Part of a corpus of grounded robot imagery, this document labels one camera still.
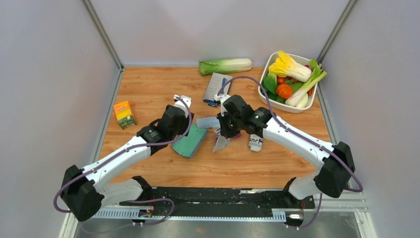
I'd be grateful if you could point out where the grey glasses case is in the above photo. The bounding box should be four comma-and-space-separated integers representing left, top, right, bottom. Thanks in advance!
171, 124, 208, 158

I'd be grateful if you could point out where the newspaper print pouch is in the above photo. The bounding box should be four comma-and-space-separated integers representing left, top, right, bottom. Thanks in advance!
248, 134, 263, 152

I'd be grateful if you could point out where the light blue cleaning cloth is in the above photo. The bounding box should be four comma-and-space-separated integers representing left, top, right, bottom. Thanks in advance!
212, 135, 231, 152

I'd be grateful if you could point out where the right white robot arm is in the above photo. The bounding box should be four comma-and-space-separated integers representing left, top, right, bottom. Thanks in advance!
214, 95, 355, 208

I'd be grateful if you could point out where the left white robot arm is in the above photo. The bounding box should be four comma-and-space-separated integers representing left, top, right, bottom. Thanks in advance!
53, 98, 193, 222

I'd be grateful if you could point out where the grey razor package box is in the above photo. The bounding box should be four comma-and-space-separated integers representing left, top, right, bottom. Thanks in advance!
203, 73, 233, 108

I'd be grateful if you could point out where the green leafy vegetable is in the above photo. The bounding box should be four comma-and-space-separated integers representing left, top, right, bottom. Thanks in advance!
262, 73, 278, 100

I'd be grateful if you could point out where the orange green carton box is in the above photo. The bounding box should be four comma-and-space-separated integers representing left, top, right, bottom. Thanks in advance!
113, 101, 137, 130

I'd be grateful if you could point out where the green white napa cabbage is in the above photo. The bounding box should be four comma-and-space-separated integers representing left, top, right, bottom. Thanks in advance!
199, 58, 253, 75

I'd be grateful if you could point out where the small orange pumpkin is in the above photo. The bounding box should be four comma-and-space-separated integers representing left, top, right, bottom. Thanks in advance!
276, 84, 293, 99

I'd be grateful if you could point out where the white rectangular tray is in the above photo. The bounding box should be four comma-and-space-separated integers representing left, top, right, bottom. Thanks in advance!
258, 52, 318, 114

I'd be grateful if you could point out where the green white leek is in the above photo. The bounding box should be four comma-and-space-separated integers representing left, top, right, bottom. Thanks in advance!
285, 59, 327, 108

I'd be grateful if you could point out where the yellow white bok choy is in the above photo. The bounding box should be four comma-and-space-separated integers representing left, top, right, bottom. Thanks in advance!
268, 51, 312, 82

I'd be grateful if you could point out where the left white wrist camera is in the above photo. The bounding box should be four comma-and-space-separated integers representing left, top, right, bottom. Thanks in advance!
173, 95, 191, 118

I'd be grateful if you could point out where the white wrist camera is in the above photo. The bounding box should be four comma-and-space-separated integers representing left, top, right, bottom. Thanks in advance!
213, 94, 230, 117
173, 95, 191, 118

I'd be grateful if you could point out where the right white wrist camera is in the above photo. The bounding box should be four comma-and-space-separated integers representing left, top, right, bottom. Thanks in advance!
213, 94, 230, 117

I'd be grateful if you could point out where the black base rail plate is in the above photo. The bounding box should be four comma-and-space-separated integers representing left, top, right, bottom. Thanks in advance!
140, 186, 315, 218

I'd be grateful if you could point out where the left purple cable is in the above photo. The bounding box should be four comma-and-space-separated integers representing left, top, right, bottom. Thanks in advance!
53, 95, 193, 227

